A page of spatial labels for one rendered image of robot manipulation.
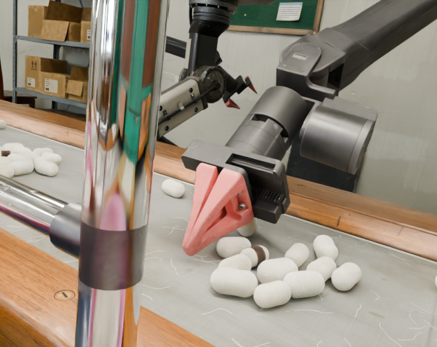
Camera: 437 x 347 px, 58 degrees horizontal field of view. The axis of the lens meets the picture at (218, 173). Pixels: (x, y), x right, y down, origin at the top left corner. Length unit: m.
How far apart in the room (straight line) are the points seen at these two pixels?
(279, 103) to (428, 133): 1.98
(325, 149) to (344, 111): 0.05
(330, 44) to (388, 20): 0.09
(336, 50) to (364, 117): 0.10
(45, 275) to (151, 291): 0.08
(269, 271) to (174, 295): 0.08
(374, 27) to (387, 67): 1.87
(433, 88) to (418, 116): 0.16
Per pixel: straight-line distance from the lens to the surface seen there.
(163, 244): 0.39
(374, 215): 0.51
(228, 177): 0.34
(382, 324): 0.34
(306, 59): 0.45
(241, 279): 0.31
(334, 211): 0.52
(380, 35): 0.53
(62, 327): 0.24
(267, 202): 0.38
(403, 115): 2.38
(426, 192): 2.40
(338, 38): 0.50
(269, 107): 0.41
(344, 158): 0.40
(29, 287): 0.27
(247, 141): 0.38
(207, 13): 1.18
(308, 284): 0.33
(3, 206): 0.19
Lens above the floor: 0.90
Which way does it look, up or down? 14 degrees down
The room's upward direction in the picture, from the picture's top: 8 degrees clockwise
